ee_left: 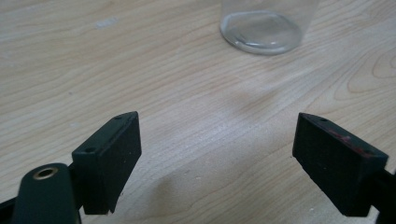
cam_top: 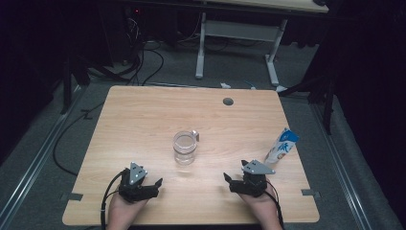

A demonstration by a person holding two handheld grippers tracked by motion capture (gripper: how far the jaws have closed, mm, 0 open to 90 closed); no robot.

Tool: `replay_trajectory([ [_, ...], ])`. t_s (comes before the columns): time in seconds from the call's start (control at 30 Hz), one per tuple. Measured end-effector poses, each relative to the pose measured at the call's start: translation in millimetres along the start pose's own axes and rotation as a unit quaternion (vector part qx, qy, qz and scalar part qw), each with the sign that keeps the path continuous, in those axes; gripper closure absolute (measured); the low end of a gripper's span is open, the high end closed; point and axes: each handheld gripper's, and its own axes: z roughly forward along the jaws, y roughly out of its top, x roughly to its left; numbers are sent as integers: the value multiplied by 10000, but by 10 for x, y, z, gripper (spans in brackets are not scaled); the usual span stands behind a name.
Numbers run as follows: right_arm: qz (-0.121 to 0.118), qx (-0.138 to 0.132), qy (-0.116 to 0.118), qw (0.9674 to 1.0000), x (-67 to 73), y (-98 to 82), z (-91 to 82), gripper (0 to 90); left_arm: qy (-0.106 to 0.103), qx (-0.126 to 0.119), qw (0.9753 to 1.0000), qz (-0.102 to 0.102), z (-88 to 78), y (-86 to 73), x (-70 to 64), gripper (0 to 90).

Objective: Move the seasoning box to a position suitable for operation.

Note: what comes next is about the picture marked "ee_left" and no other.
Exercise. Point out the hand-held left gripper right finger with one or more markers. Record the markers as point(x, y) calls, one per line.
point(336, 165)

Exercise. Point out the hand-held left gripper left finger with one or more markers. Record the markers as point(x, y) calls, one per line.
point(107, 161)

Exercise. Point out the clear glass jar with lid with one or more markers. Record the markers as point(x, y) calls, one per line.
point(261, 34)

